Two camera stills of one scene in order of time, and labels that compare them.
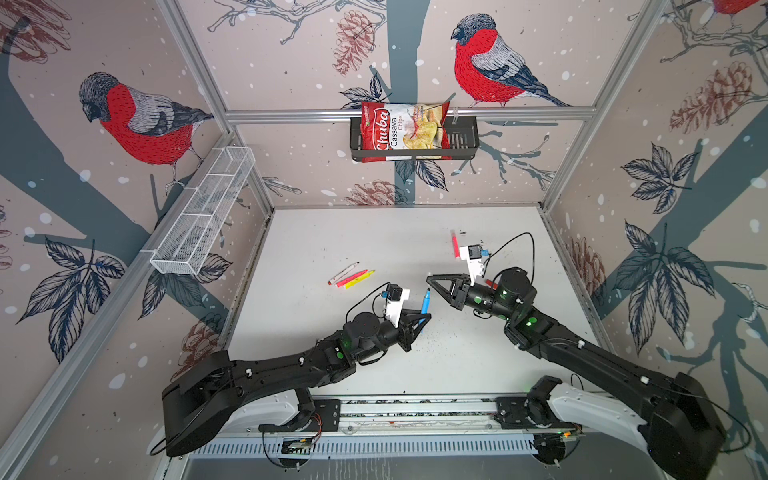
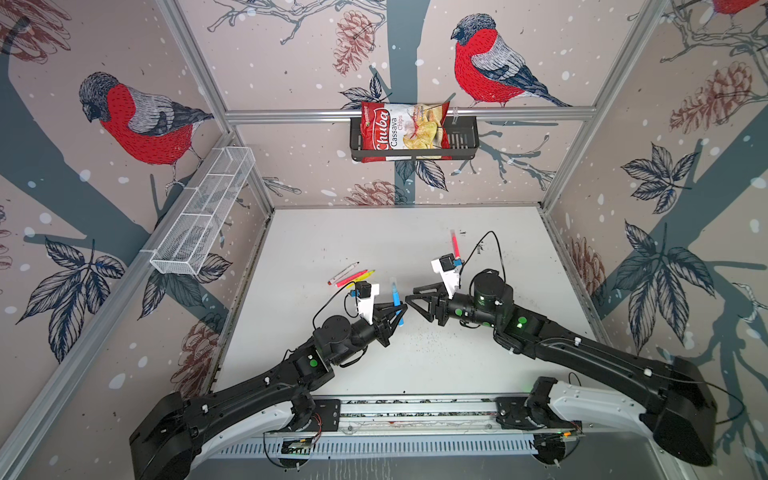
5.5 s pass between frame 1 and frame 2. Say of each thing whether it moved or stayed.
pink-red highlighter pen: stayed
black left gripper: moved
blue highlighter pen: moved
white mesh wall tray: stayed
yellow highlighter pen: stayed
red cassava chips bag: stayed
